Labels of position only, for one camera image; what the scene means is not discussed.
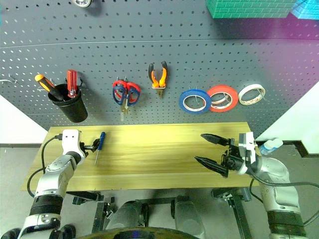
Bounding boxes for blue handled screwdriver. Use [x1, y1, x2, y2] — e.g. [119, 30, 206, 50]
[94, 131, 106, 166]

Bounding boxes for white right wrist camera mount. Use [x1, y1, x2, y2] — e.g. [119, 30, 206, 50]
[238, 132, 258, 165]

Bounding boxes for red handled scissors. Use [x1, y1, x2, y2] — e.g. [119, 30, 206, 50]
[112, 80, 142, 108]

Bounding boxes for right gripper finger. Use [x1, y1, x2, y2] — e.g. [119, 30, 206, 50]
[194, 156, 229, 178]
[200, 133, 231, 147]

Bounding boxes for blue tape roll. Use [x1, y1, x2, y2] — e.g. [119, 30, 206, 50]
[178, 89, 212, 116]

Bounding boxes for white tape roll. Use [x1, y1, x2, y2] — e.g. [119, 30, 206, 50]
[238, 83, 267, 106]

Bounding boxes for dark grey rounded shape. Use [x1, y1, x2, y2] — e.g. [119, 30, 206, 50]
[173, 195, 207, 239]
[105, 200, 145, 231]

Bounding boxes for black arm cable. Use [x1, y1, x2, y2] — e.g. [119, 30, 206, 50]
[245, 155, 319, 226]
[26, 133, 63, 199]

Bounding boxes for small white blue bottle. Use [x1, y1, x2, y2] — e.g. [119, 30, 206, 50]
[258, 137, 284, 156]

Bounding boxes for black round disc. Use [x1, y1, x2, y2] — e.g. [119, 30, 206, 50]
[76, 226, 201, 239]

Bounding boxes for cyan brick pattern box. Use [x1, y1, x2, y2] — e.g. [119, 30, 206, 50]
[290, 0, 319, 21]

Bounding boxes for grey metal pegboard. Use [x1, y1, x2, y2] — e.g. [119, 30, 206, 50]
[0, 0, 319, 131]

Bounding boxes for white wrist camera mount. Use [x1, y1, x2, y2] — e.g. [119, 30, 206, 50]
[238, 132, 258, 165]
[61, 129, 87, 160]

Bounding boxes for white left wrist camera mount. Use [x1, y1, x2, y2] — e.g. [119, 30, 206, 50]
[61, 129, 87, 160]

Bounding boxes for black table frame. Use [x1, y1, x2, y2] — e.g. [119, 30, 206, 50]
[71, 187, 253, 239]

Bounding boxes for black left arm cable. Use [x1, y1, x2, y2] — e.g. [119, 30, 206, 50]
[26, 133, 63, 199]

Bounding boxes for red tape roll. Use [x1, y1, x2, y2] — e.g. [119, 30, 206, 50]
[206, 85, 239, 113]

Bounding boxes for blue handled scissors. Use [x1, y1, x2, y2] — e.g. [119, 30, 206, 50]
[112, 86, 138, 122]

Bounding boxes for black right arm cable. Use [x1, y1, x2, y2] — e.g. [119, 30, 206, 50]
[245, 155, 319, 226]

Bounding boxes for silver round wheel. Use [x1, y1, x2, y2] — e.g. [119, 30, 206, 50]
[72, 0, 93, 8]

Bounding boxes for red handled screwdriver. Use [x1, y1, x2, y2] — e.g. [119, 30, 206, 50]
[66, 69, 79, 99]

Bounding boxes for green brick pattern box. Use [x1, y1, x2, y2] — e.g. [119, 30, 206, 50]
[205, 0, 298, 19]

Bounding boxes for orange black screwdriver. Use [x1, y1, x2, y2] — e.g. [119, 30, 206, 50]
[34, 74, 66, 102]

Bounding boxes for orange black pliers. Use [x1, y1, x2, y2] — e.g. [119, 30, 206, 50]
[148, 60, 168, 100]

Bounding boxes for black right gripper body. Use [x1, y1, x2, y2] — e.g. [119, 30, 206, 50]
[220, 137, 246, 178]

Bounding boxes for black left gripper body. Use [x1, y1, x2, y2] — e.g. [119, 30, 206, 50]
[79, 141, 96, 153]

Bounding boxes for black plastic cup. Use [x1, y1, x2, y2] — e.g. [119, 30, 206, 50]
[47, 83, 89, 123]

